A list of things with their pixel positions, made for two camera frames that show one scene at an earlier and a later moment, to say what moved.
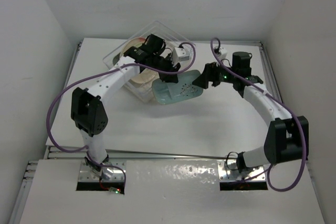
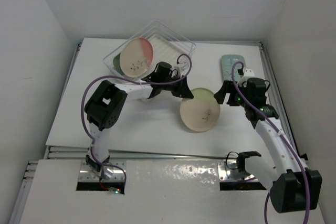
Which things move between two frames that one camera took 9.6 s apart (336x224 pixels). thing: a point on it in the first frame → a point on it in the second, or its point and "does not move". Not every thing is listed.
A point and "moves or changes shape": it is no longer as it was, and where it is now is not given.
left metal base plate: [85, 174] does not move
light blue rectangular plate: [167, 93] moves or changes shape
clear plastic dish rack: [159, 51] does not move
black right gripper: [203, 81] → [227, 87]
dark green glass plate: [116, 59] does not move
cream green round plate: [146, 76] → [201, 113]
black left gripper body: [166, 64] → [167, 87]
